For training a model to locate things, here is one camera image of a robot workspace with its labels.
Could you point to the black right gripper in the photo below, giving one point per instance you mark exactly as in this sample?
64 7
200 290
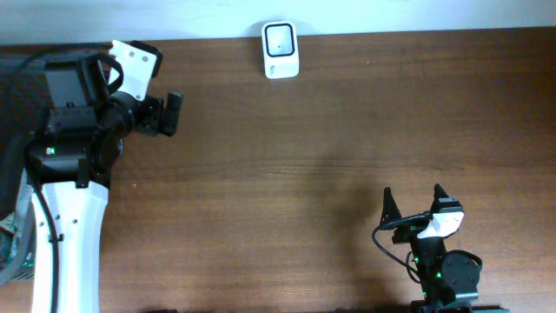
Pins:
391 209

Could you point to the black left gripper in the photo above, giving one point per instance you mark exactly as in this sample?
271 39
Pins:
154 123

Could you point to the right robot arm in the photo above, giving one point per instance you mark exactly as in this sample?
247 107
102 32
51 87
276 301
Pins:
448 278

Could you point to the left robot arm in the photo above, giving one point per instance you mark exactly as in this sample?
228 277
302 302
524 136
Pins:
65 111

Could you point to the white barcode scanner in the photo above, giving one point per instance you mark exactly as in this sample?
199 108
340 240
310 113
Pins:
280 50

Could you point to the grey plastic basket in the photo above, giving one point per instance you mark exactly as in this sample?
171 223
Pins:
18 238

